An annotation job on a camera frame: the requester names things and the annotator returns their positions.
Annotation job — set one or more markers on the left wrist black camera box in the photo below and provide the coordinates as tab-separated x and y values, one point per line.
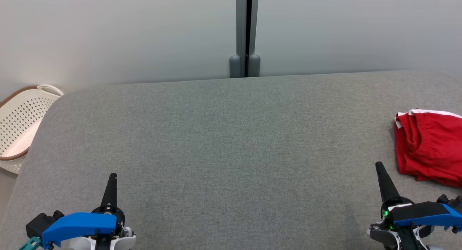
39	224

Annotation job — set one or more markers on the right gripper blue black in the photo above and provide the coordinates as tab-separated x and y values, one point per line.
422	215

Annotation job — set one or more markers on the grey partition post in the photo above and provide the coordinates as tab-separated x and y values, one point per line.
245	26

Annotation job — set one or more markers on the red shorts with white stripe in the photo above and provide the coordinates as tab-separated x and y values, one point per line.
429	149

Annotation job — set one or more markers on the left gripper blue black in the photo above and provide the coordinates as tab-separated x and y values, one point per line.
79	224

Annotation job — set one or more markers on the white perforated laundry basket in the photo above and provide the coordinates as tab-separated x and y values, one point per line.
21	123

